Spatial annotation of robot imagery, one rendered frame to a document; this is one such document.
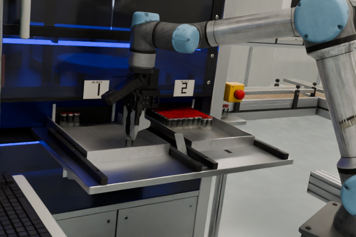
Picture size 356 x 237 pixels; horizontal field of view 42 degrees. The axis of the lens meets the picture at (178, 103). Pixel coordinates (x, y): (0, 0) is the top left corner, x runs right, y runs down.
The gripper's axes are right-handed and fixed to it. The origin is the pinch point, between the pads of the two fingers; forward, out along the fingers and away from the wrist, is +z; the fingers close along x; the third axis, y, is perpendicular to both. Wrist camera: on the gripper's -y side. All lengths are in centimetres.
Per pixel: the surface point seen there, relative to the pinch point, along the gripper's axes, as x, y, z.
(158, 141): -0.2, 10.4, 3.0
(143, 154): -5.9, 2.2, 4.3
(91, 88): 19.8, -3.8, -9.6
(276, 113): 31, 93, 6
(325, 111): 27, 121, 6
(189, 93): 19.8, 34.6, -7.0
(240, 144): -5.9, 38.7, 4.4
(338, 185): 13, 123, 39
